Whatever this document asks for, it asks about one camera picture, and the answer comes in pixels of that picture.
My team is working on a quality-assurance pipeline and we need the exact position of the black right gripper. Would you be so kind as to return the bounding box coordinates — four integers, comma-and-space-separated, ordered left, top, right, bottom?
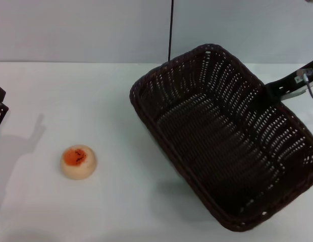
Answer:
264, 58, 313, 103

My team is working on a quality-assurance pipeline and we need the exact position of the dark brown woven basket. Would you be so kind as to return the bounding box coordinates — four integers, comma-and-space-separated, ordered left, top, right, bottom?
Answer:
129, 43, 313, 232

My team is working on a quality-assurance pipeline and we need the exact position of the bun with orange top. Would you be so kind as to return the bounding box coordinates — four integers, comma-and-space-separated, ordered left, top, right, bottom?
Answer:
60, 144, 98, 180

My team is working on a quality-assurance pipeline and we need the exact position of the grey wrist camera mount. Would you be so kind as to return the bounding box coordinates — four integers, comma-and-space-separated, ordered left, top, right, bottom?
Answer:
280, 82, 313, 102

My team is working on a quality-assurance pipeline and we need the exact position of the grey camera cable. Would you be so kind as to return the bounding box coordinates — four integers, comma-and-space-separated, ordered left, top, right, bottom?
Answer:
303, 73, 313, 103

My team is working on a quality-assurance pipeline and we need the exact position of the black vertical wall strip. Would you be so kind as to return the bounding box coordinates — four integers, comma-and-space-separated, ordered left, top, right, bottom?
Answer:
167, 0, 175, 62

